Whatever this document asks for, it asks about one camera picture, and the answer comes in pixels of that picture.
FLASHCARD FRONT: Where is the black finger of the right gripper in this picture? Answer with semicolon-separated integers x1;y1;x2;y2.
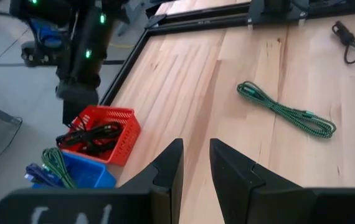
73;101;87;122
62;100;75;125

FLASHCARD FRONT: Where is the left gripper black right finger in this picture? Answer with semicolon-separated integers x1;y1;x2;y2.
209;138;317;224

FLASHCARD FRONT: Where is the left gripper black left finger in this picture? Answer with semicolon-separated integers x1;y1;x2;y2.
117;138;184;224

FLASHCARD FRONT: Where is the green braided USB cable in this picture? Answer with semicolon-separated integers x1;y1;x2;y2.
41;147;78;189
236;81;338;139

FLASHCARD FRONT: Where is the blue braided USB cable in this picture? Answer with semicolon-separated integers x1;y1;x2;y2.
24;162;65;189

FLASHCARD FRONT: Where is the red plastic bin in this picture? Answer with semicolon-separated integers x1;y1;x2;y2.
59;105;142;167

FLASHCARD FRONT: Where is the blue plastic bin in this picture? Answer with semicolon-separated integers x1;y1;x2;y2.
30;151;118;189

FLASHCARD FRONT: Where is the black aluminium rig frame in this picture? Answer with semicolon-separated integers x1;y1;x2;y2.
98;0;355;106

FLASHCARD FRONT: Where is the yellow floor cable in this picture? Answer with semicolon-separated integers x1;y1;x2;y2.
108;42;135;50

